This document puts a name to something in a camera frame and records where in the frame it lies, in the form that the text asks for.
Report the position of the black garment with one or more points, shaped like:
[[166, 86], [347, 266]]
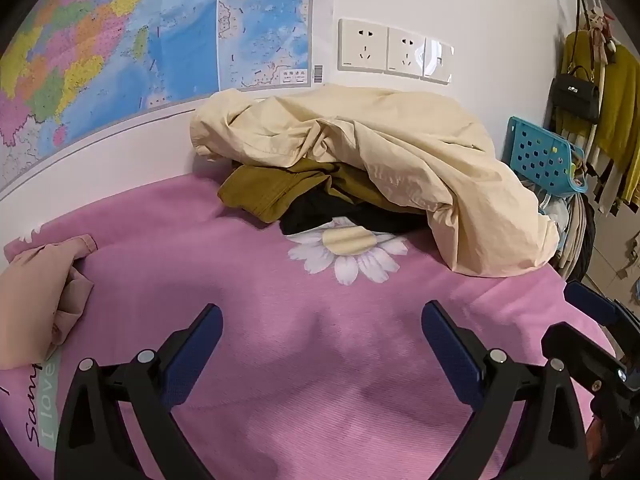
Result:
[[310, 212]]

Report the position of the colourful wall map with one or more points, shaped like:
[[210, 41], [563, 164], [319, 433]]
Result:
[[100, 35]]

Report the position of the cream coat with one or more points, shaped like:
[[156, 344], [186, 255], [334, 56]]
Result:
[[400, 160]]

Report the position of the striped hanging garment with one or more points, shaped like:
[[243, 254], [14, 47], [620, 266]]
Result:
[[612, 185]]

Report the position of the black handbag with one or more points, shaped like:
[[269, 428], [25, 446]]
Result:
[[575, 95]]

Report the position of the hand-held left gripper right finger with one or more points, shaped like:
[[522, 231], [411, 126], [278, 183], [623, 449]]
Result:
[[447, 345]]

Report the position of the blue perforated plastic basket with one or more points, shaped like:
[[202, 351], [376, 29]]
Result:
[[535, 155]]

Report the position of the olive green garment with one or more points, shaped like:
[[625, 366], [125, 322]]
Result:
[[260, 190]]

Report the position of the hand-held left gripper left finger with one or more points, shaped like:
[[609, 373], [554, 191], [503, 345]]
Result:
[[200, 340]]

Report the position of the pile of light clothes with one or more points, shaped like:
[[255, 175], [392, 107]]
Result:
[[575, 240]]

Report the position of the plush toy pendant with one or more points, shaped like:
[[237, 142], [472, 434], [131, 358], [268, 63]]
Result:
[[600, 30]]

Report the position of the peach garment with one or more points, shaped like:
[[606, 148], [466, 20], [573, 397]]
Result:
[[30, 300]]

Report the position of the white wall switch panel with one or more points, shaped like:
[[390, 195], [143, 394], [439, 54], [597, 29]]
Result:
[[437, 60]]

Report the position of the pink daisy printed blanket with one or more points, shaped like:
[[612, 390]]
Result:
[[250, 285]]

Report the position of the white wall socket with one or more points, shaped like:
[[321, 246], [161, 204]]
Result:
[[362, 45], [406, 52]]

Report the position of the yellow sweater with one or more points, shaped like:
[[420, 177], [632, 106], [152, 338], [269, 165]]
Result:
[[620, 110]]

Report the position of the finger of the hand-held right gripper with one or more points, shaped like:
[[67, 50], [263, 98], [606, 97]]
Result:
[[580, 355], [590, 302]]

